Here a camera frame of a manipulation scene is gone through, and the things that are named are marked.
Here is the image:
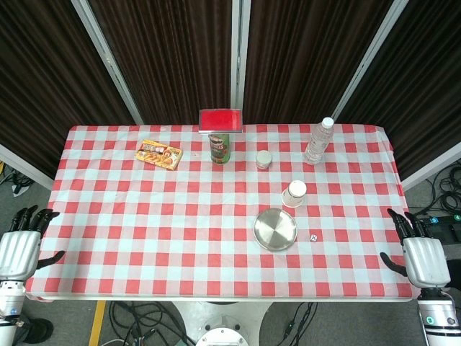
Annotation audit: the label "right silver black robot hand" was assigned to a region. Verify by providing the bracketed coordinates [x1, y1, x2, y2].
[380, 208, 452, 289]

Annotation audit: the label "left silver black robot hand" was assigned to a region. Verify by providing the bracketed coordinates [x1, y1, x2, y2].
[0, 205, 66, 282]

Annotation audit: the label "white paper cup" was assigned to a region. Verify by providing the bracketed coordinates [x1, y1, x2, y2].
[281, 179, 307, 208]

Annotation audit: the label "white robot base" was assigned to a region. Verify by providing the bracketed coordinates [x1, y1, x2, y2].
[169, 301, 274, 346]

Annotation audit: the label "round metal plate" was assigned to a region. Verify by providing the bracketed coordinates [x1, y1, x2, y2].
[253, 208, 299, 251]

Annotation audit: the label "clear water bottle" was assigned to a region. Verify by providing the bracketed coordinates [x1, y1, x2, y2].
[304, 117, 335, 166]

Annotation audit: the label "yellow snack box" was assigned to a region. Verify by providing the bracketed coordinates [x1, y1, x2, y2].
[135, 139, 184, 171]

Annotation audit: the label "red white checkered tablecloth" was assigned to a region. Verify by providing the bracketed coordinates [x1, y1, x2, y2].
[24, 123, 421, 301]

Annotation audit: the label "small white jar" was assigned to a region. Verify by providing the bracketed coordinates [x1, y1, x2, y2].
[255, 150, 272, 170]

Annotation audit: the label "green Pringles can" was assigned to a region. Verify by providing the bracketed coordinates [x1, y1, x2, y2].
[207, 132, 231, 166]

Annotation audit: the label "black floor cables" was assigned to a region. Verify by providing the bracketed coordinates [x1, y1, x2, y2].
[104, 301, 197, 346]

